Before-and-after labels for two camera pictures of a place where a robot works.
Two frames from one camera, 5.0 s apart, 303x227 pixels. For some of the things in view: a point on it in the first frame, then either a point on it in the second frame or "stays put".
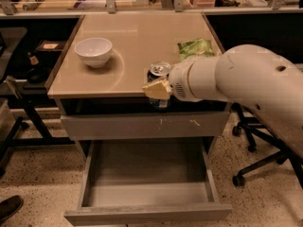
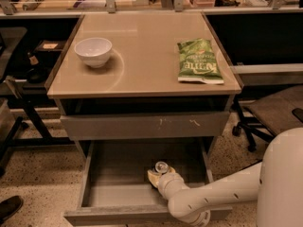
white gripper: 179,79 -> 165,181
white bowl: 95,51 stays put
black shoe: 9,206 stays put
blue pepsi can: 159,71 -> 161,166
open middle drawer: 141,182 stays put
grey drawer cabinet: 98,89 stays put
